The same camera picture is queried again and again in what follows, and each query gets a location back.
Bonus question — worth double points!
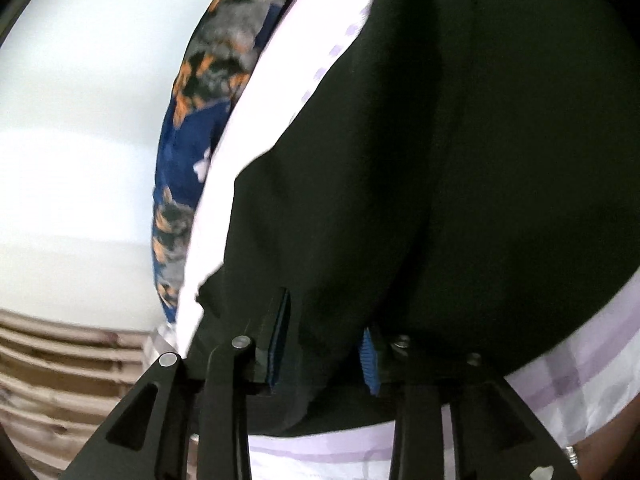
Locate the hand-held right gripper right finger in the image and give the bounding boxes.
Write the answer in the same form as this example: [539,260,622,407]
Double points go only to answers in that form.
[360,327,583,480]

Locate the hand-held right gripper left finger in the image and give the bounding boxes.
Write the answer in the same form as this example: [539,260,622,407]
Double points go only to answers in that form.
[62,287,293,480]

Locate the black pants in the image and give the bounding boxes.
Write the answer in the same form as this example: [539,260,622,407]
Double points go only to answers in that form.
[195,0,640,436]

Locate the person's left hand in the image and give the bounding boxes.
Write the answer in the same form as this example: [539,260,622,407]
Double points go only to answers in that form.
[564,410,640,480]

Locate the pink purple checked bed sheet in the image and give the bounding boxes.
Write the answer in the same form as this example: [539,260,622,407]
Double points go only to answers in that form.
[150,0,640,480]

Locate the beige slatted panel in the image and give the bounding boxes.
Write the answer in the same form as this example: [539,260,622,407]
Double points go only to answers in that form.
[0,307,201,480]

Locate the blue orange printed blanket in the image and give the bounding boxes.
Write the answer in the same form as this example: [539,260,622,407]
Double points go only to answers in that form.
[150,0,311,326]

